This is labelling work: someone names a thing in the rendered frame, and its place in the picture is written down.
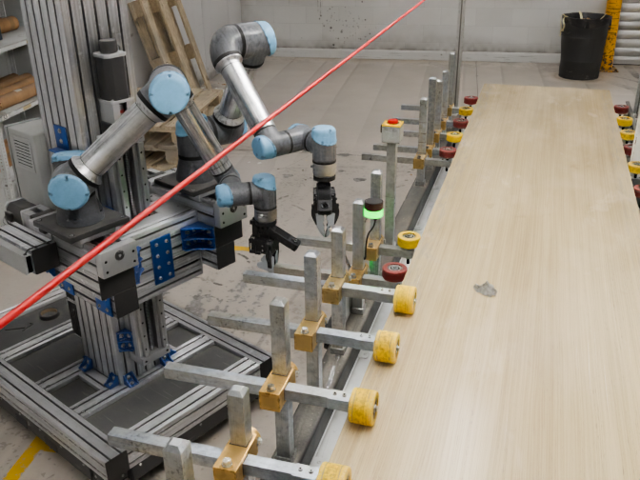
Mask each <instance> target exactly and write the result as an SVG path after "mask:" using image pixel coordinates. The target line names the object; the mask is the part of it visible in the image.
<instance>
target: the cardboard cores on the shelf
mask: <svg viewBox="0 0 640 480"><path fill-rule="evenodd" d="M18 28H19V21H18V19H17V18H16V17H14V16H7V17H3V18H2V17H0V29H1V33H5V32H8V31H12V30H17V29H18ZM36 95H37V92H36V87H35V82H34V77H33V76H32V75H31V74H30V73H28V72H26V73H23V74H21V75H18V74H16V73H12V74H9V75H7V76H4V77H1V78H0V111H1V110H4V109H6V108H9V107H11V106H13V105H16V104H18V103H20V102H23V101H25V100H27V99H30V98H32V97H33V96H36ZM4 143H5V148H6V153H7V157H8V161H9V166H10V167H11V166H12V163H11V159H10V151H9V146H8V141H7V138H6V139H4Z"/></svg>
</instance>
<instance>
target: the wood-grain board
mask: <svg viewBox="0 0 640 480"><path fill-rule="evenodd" d="M487 280H488V282H489V283H490V284H492V285H494V288H495V289H496V290H497V293H496V296H494V295H493V296H492V297H488V296H487V295H483V294H482V293H480V292H476V290H475V289H474V288H473V286H474V285H475V284H478V285H482V284H484V283H486V281H487ZM402 285H405V286H412V287H416V288H417V298H416V299H417V300H416V305H415V310H414V313H413V314H406V313H400V312H394V310H393V306H392V308H391V311H390V315H389V317H388V319H387V322H386V324H385V327H384V328H383V330H387V331H393V332H399V333H400V349H399V354H398V358H397V361H396V363H395V364H391V363H385V362H379V361H374V359H373V355H372V357H371V360H370V363H369V365H368V367H367V370H366V372H365V375H364V377H363V380H362V382H361V384H360V387H359V388H362V389H368V390H377V391H378V392H379V406H378V412H377V416H376V420H375V423H374V425H373V426H372V427H370V426H365V425H359V424H354V423H351V422H349V419H348V416H347V419H346V421H345V424H344V426H343V428H342V430H341V432H340V435H339V437H338V440H337V442H336V445H335V447H334V449H333V452H332V454H331V457H330V460H329V462H331V463H335V464H340V465H344V466H349V467H350V468H351V480H640V213H639V209H638V206H637V202H636V197H635V193H634V189H633V185H632V182H631V178H630V171H629V166H628V162H627V158H626V154H625V151H624V147H623V143H622V139H621V135H620V130H619V127H618V123H617V119H616V115H615V111H614V107H613V104H612V100H611V95H610V91H609V90H590V89H572V88H554V87H536V86H518V85H500V84H484V86H483V88H482V90H481V92H480V95H479V97H478V100H477V102H476V105H475V107H474V109H473V112H472V114H471V117H470V120H469V122H468V124H467V127H466V129H465V132H464V134H463V137H462V139H461V141H460V144H459V146H458V149H457V151H456V153H455V155H454V157H453V160H452V162H451V165H450V169H449V171H448V173H447V176H446V178H445V181H444V183H443V186H442V188H441V189H440V192H439V194H438V197H437V199H436V202H435V204H434V206H433V209H432V211H431V214H430V218H429V220H428V222H427V225H426V226H425V229H424V231H423V234H422V236H421V238H420V241H419V243H418V246H417V248H416V251H415V253H414V255H413V257H412V259H411V262H410V266H409V268H408V271H407V273H406V275H405V278H404V280H403V283H402Z"/></svg>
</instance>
